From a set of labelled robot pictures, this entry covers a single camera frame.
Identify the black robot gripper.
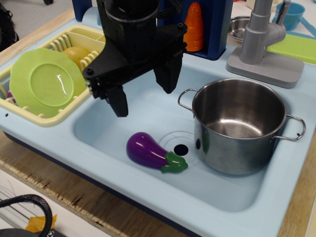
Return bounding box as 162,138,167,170
83,0,187,117

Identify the purple toy eggplant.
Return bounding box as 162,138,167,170
126,132,189,173

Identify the stainless steel pot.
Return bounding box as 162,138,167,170
188,78,292,175

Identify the yellow plastic bowl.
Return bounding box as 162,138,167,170
62,46,88,69

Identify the orange toy carrot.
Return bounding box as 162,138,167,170
184,2,204,52

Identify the light blue toy sink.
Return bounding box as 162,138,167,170
0,6,316,237

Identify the yellow dish rack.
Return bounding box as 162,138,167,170
0,25,106,127

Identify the green plastic plate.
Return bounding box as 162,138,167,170
9,48,86,118

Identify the grey toy faucet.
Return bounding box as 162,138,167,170
226,0,304,88

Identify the small steel bowl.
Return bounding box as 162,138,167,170
228,16,250,43

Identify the purple item in rack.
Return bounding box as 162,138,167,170
7,90,16,104

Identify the green cutting board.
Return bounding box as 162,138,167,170
267,35,316,65

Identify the blue plastic cup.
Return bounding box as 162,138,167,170
283,2,316,40

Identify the yellow tape piece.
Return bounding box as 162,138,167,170
25,216,46,233

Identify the black braided cable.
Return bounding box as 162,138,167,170
0,194,53,237

